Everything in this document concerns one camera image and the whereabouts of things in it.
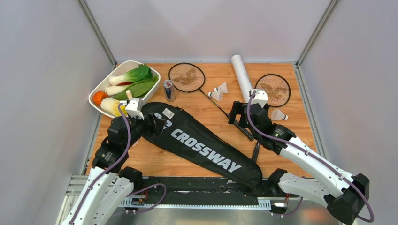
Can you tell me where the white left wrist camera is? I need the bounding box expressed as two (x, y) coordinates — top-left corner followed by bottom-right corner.
(120, 98), (144, 119)

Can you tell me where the orange tangerine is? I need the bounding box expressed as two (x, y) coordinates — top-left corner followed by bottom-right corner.
(92, 91), (108, 106)

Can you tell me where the red chili pepper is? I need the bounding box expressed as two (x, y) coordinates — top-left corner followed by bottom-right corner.
(117, 82), (133, 86)

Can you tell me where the right black badminton racket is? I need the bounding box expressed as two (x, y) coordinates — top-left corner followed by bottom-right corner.
(252, 74), (291, 162)

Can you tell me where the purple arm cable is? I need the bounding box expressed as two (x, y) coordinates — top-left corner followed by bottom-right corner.
(246, 90), (375, 224)
(68, 103), (167, 225)

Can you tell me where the green bok choy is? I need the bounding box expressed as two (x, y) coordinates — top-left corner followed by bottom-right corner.
(108, 64), (153, 86)
(105, 76), (159, 100)

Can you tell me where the silver blue drink can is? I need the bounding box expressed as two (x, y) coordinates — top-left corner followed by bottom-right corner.
(163, 80), (176, 102)

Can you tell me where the black badminton racket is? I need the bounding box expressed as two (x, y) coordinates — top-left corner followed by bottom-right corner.
(168, 62), (255, 142)
(252, 74), (291, 162)

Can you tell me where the white shuttlecock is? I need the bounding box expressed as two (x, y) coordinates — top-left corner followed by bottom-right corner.
(271, 108), (289, 120)
(214, 82), (229, 93)
(208, 91), (223, 102)

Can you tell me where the right aluminium frame post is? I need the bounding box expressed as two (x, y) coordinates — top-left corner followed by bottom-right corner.
(296, 0), (339, 67)

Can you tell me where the beige mushroom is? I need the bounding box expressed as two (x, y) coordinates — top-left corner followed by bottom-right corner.
(125, 90), (133, 100)

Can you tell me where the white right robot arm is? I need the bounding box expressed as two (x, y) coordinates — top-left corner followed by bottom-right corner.
(229, 101), (375, 225)

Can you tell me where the left black badminton racket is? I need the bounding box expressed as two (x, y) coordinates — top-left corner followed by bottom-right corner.
(168, 62), (255, 142)

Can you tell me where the aluminium frame post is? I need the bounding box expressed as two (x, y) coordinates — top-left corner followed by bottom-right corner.
(77, 0), (117, 68)
(296, 0), (339, 67)

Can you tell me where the left aluminium frame post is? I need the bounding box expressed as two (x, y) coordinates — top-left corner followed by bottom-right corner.
(77, 0), (117, 68)

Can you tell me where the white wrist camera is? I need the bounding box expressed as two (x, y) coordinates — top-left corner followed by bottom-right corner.
(249, 89), (268, 108)
(120, 98), (144, 119)

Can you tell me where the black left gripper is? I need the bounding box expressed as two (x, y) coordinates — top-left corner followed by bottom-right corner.
(124, 111), (167, 149)

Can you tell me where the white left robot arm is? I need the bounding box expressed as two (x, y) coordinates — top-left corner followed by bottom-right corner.
(62, 113), (166, 225)

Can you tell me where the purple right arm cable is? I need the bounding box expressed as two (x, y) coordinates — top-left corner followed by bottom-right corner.
(246, 90), (375, 224)

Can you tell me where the black Crossway racket bag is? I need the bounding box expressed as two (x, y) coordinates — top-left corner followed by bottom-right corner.
(141, 102), (262, 188)

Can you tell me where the yellow napa cabbage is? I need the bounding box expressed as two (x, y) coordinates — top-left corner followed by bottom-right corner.
(100, 97), (127, 117)

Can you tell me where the green bok choy lower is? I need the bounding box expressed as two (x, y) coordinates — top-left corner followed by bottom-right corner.
(105, 76), (159, 100)

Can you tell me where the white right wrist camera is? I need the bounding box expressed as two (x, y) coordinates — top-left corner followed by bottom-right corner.
(249, 89), (268, 108)

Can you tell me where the white shuttlecock tube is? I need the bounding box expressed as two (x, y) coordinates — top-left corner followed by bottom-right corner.
(231, 54), (253, 103)

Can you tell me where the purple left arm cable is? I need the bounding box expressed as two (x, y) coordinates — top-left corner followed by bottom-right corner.
(68, 103), (167, 225)

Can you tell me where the green bok choy top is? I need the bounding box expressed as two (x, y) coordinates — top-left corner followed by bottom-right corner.
(108, 64), (153, 86)

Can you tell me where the white oval vegetable basket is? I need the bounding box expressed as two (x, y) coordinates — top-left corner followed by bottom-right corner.
(88, 60), (161, 119)

